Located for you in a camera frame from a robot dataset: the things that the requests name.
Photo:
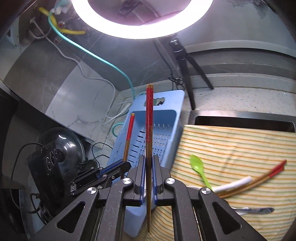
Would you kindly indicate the blue plastic basket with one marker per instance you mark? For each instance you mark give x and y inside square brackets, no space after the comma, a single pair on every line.
[161,120]

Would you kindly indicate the kitchen sink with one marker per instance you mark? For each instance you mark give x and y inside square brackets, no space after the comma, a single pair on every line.
[231,120]

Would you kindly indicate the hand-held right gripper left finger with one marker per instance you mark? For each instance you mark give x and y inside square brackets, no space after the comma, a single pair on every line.
[141,176]

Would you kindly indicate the yellow striped cloth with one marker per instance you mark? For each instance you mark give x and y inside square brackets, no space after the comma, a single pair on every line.
[231,150]

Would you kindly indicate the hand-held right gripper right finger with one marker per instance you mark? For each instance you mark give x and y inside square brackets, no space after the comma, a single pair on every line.
[155,178]

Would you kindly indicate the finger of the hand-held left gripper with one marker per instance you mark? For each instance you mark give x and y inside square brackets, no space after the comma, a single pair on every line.
[120,170]
[113,165]

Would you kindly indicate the glass pot lid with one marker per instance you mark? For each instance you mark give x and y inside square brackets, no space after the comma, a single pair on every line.
[69,141]

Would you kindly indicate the black tripod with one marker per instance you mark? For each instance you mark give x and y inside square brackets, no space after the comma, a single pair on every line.
[182,62]

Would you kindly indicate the white ceramic spoon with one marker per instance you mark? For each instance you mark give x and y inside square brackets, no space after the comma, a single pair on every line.
[235,183]

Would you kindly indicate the green plastic spoon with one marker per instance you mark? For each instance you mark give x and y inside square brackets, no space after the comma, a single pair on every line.
[197,164]

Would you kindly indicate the metal spoon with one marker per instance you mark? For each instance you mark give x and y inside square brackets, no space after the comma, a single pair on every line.
[254,210]

